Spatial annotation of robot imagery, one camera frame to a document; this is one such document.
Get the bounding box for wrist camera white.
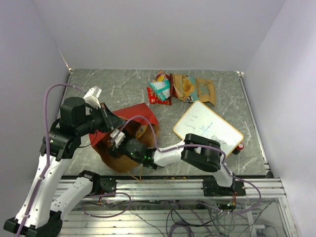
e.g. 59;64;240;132
83;86;102;109
110;129;125;148

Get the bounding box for red black marker cap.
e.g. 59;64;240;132
232;143;244;155

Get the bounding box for loose wires under table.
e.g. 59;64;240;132
81;191;272;237

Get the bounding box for yellow snack bag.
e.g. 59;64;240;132
135;124;148;139

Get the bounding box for red paper bag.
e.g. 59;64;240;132
89;103;160;173

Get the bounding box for aluminium rail frame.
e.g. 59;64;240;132
60;176;298;237

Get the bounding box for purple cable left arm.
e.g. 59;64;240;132
14;83;131;237

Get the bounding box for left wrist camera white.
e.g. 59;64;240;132
83;86;102;109

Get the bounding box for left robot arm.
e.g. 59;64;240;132
3;96;125;237

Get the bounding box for brown kettle chips bag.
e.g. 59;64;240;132
170;74;216;106

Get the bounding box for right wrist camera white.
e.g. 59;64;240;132
110;129;125;148

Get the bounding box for teal Fox's candy bag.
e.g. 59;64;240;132
149;79;170;101

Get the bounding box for orange Fox's candy bag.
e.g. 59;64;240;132
151;71;170;82

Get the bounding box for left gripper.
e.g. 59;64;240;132
77;102;126;135

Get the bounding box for red noodle snack bag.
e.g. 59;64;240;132
147;87;172;105

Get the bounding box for small whiteboard yellow frame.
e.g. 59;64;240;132
173;100;243;155

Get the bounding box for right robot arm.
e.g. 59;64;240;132
110;130;246;197

